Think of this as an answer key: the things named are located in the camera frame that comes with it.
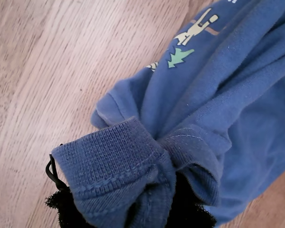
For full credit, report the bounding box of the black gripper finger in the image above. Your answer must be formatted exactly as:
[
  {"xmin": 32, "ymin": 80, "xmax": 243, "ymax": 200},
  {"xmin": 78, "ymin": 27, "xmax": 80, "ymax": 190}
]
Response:
[
  {"xmin": 165, "ymin": 171, "xmax": 217, "ymax": 228},
  {"xmin": 44, "ymin": 186, "xmax": 95, "ymax": 228}
]

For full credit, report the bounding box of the blue printed T-shirt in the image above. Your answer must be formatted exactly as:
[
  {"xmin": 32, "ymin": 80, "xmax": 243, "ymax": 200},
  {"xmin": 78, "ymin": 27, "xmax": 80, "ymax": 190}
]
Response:
[{"xmin": 51, "ymin": 0, "xmax": 285, "ymax": 228}]

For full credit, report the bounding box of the black twist tie wire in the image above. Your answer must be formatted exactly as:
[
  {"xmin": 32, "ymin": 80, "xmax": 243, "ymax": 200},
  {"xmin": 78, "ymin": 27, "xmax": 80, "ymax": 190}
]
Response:
[{"xmin": 45, "ymin": 143, "xmax": 68, "ymax": 190}]

